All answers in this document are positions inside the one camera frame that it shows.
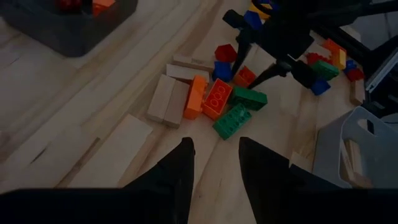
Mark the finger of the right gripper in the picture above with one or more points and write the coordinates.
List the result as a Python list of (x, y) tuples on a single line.
[(243, 43), (273, 71)]

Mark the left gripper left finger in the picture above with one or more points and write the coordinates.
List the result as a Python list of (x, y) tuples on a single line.
[(155, 205)]

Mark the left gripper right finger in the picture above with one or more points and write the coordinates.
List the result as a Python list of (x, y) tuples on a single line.
[(295, 205)]

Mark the orange small toy brick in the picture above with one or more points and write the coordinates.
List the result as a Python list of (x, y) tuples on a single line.
[(244, 77), (102, 4)]

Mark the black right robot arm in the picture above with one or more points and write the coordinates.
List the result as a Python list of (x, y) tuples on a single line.
[(342, 7)]

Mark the blue long toy brick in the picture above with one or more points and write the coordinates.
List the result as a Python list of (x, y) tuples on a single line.
[(252, 20)]

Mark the red long toy brick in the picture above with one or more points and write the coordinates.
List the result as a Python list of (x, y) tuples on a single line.
[(314, 58)]

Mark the green long toy brick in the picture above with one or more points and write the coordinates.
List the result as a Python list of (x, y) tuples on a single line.
[(231, 121), (248, 98), (325, 70)]

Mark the orange-red long toy brick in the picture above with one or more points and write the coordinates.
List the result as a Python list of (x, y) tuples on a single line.
[(217, 99), (331, 46)]

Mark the yellow long toy brick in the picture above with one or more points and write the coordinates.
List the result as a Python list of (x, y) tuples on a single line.
[(342, 59)]

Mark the orange long toy brick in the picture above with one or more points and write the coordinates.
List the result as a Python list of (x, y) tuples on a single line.
[(196, 96)]

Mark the dark grey plastic bin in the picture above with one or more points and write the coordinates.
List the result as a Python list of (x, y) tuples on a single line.
[(62, 34)]

